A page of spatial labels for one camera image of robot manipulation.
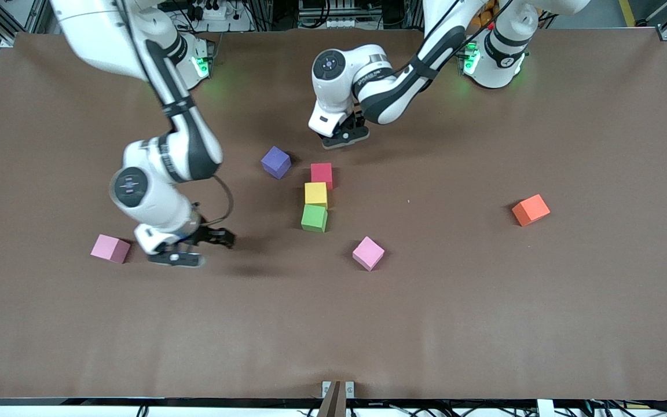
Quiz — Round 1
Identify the black camera cable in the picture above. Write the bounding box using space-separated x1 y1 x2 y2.
115 0 236 251
348 0 514 130

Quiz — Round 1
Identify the bag of orange items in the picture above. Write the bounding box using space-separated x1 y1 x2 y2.
472 0 497 30

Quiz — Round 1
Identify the pale pink foam block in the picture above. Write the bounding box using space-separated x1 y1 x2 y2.
90 234 131 265

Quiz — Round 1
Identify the white power strip with plugs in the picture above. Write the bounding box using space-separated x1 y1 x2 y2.
157 0 236 21

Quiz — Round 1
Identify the red foam block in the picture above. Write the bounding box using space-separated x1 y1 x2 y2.
310 163 334 191

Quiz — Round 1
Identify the orange foam block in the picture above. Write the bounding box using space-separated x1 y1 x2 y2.
511 194 551 227

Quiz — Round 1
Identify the yellow foam block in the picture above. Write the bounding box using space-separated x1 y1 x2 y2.
304 182 329 209

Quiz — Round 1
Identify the long white power strip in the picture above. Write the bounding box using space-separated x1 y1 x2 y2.
305 16 360 30

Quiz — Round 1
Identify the grey bracket with brown post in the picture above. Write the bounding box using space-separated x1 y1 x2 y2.
321 380 356 417

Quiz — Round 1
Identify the black left camera cable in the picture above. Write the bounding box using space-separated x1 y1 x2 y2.
348 0 514 130

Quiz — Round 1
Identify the purple foam block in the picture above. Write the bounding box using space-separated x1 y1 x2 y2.
261 146 292 180

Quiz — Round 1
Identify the black right camera cable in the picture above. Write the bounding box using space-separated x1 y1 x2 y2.
115 0 236 251

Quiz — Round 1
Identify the brown table mat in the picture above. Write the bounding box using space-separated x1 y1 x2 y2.
0 28 667 400

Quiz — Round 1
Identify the green foam block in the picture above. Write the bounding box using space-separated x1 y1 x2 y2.
301 204 329 233

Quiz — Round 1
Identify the bright pink foam block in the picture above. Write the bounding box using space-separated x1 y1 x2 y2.
352 236 386 272

